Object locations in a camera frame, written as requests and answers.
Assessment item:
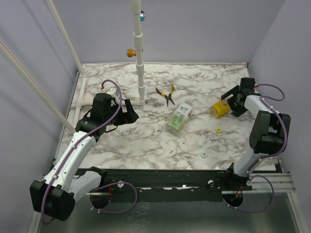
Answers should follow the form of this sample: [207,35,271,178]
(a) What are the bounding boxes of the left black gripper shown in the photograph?
[104,99,138,126]

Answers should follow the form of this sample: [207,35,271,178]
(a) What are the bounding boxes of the yellow drink bottle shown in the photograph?
[209,100,230,118]

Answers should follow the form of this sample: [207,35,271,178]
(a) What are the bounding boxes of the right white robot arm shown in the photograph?
[221,78,291,190]

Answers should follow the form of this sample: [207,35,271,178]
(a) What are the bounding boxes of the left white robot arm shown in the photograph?
[30,93,139,222]

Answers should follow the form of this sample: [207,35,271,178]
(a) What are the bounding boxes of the green label bottle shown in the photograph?
[165,100,193,136]

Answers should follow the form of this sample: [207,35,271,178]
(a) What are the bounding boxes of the yellow cap on pipe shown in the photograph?
[125,49,137,58]

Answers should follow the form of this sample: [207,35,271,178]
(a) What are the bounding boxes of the left diagonal white pipe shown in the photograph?
[0,41,74,132]

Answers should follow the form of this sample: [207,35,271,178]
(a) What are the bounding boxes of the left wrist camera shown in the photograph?
[102,87,120,98]

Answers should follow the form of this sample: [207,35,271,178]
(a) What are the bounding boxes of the yellow handled pliers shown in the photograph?
[155,83,176,107]

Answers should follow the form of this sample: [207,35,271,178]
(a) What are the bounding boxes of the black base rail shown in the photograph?
[75,166,252,202]

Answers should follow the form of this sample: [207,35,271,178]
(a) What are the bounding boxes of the white pvc pipe frame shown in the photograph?
[47,0,145,122]

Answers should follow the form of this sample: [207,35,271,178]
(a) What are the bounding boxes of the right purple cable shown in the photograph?
[227,83,287,214]

